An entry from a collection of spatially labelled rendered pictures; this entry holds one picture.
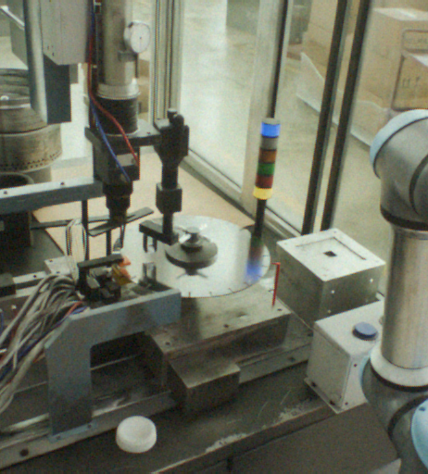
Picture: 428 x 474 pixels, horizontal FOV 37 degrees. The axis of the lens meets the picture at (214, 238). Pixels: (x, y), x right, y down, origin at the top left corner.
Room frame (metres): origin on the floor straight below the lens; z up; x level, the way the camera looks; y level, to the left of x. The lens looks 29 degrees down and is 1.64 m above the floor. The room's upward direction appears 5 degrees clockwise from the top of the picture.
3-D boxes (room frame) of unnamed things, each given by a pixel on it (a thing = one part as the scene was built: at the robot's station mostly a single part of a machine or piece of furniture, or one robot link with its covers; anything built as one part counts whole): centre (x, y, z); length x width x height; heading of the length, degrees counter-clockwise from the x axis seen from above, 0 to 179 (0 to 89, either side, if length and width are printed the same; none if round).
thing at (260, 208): (1.42, -0.11, 0.86); 0.02 x 0.02 x 0.22
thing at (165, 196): (1.10, 0.09, 1.17); 0.06 x 0.05 x 0.20; 113
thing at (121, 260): (1.05, 0.21, 0.95); 0.10 x 0.03 x 0.07; 122
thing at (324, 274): (1.29, -0.27, 0.82); 0.18 x 0.18 x 0.15; 32
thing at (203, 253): (1.16, 0.05, 0.96); 0.11 x 0.11 x 0.03
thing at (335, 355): (1.05, -0.35, 0.82); 0.28 x 0.11 x 0.15; 122
